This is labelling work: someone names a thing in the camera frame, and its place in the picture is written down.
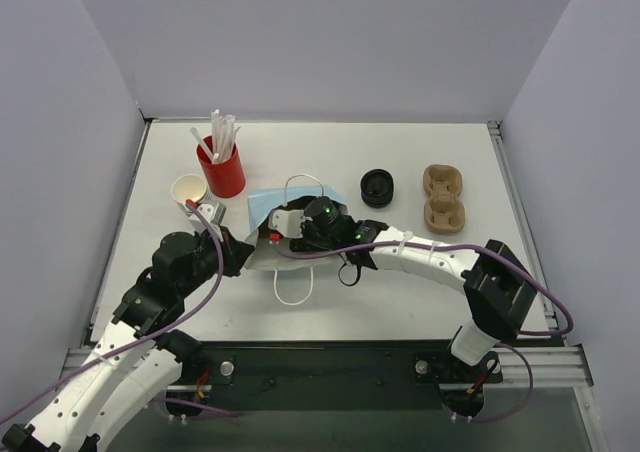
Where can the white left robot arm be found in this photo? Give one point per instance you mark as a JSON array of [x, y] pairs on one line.
[[140, 352]]

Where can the bundle of wrapped straws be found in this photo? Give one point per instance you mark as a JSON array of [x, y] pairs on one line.
[[223, 134]]

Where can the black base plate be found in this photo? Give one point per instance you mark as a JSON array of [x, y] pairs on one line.
[[379, 375]]

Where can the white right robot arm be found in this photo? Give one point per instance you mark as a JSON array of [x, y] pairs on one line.
[[498, 290]]

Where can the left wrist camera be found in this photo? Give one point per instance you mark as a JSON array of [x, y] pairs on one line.
[[207, 213]]

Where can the white and blue paper bag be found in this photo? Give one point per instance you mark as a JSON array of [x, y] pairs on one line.
[[298, 191]]

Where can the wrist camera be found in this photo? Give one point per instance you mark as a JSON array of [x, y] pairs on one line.
[[207, 213], [285, 224]]

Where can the stack of paper cups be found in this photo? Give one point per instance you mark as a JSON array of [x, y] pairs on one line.
[[189, 187]]

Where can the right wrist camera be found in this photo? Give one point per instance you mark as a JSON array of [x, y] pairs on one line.
[[285, 224]]

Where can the stack of black lids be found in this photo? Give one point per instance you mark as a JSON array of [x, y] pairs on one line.
[[377, 188]]

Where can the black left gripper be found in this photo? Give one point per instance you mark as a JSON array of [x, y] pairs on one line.
[[233, 251]]

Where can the red ribbed straw cup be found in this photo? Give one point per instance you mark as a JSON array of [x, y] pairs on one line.
[[225, 180]]

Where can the aluminium frame rail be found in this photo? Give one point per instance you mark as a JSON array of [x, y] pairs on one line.
[[553, 364]]

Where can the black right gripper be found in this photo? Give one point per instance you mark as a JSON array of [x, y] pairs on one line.
[[298, 242]]

